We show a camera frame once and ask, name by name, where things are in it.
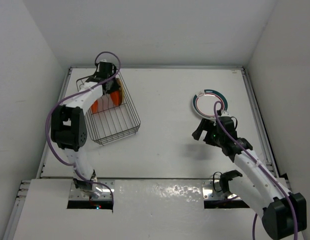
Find white plate green red rings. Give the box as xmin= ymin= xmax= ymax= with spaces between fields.
xmin=191 ymin=88 xmax=229 ymax=123

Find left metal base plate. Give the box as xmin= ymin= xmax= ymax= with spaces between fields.
xmin=68 ymin=178 xmax=115 ymax=201

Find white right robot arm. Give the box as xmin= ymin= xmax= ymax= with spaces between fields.
xmin=192 ymin=116 xmax=307 ymax=240

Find orange plastic plate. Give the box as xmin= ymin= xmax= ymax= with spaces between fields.
xmin=110 ymin=90 xmax=123 ymax=106
xmin=90 ymin=100 xmax=100 ymax=114

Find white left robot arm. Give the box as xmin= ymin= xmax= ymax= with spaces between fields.
xmin=50 ymin=61 xmax=123 ymax=199

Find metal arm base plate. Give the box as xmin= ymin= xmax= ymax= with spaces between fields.
xmin=202 ymin=178 xmax=241 ymax=201

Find wire dish rack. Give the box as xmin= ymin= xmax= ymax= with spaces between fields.
xmin=85 ymin=73 xmax=141 ymax=145

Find thin black cable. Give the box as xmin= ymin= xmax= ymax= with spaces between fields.
xmin=212 ymin=171 xmax=228 ymax=195

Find aluminium table edge rail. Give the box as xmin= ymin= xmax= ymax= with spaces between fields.
xmin=241 ymin=67 xmax=280 ymax=177

